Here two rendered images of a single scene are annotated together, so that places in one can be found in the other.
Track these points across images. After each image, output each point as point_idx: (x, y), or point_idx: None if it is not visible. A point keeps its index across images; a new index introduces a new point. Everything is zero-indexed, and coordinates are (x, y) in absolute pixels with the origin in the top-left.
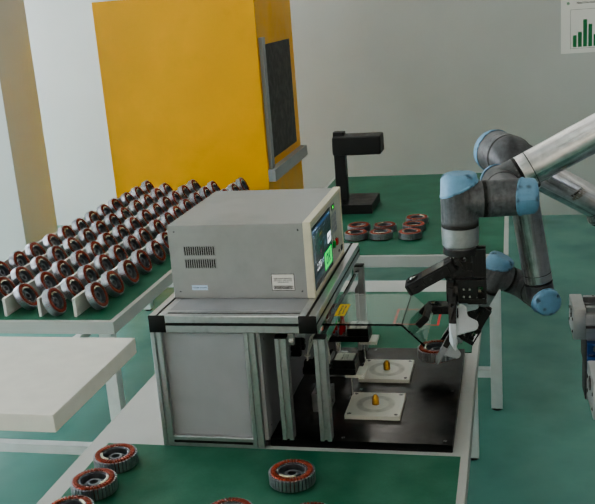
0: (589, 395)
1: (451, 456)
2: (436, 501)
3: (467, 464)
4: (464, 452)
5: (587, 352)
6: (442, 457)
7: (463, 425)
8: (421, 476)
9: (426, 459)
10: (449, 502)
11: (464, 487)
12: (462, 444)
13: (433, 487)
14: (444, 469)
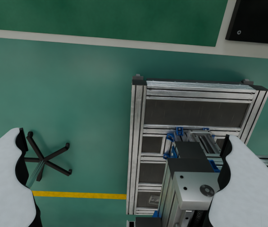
0: (205, 179)
1: (217, 38)
2: (137, 22)
3: (200, 52)
4: (223, 50)
5: None
6: (216, 28)
7: None
8: (183, 6)
9: (216, 11)
10: (135, 34)
11: (161, 48)
12: (238, 49)
13: (161, 19)
14: (193, 30)
